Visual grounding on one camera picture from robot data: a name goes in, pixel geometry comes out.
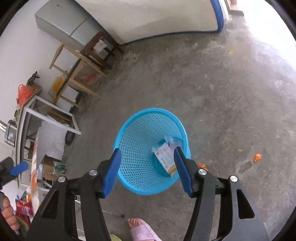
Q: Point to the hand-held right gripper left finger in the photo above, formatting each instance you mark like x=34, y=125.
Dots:
x=113, y=171

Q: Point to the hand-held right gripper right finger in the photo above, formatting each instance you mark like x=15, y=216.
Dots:
x=182, y=171

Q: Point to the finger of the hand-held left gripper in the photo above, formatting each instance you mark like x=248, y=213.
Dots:
x=19, y=168

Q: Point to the white leaflet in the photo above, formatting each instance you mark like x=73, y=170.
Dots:
x=165, y=157

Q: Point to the blue plastic mesh basket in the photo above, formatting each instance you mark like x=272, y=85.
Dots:
x=138, y=143

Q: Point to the person's left hand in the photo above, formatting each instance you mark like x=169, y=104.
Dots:
x=9, y=213

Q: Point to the orange peel piece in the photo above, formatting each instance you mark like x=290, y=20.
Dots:
x=257, y=158
x=202, y=166

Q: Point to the grey kitchen appliance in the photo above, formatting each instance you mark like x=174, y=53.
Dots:
x=10, y=134

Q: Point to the red printed bag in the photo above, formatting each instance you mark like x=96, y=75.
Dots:
x=23, y=208

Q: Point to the person's leg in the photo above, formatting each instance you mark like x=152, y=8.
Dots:
x=117, y=238

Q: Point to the pink slipper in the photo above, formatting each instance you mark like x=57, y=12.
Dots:
x=144, y=233

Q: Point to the orange plastic bag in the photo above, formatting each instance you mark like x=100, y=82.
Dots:
x=24, y=95

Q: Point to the light wooden chair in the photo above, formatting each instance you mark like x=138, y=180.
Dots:
x=76, y=82

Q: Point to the dark wooden stool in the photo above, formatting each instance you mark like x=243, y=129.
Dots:
x=89, y=46

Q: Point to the grey refrigerator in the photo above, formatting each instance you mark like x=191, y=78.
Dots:
x=60, y=18

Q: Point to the white mattress with blue edge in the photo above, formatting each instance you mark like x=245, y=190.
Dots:
x=150, y=18

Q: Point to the white metal frame table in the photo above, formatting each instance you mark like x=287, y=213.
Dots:
x=57, y=106

